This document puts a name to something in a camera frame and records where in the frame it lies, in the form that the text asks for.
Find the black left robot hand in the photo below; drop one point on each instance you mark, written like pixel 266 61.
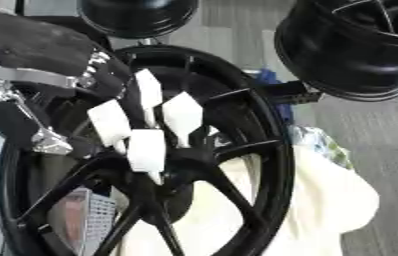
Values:
pixel 30 43

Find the small black wheel rim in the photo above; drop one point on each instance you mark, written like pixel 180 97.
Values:
pixel 138 16

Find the white pin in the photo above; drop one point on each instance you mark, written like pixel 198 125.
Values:
pixel 146 150
pixel 182 115
pixel 149 88
pixel 110 121

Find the black spoked wheel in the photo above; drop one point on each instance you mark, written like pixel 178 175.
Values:
pixel 231 110

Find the large black wheel rim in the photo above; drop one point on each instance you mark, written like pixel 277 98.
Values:
pixel 348 50

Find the silver perforated metal box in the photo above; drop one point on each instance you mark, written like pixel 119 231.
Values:
pixel 89 216

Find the blue object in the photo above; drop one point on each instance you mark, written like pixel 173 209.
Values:
pixel 272 78

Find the patterned green white fabric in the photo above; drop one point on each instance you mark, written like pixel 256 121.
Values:
pixel 325 146

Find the cream cloth bag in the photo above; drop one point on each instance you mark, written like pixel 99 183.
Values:
pixel 325 203

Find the black bracket stand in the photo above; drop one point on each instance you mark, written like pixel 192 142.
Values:
pixel 293 91

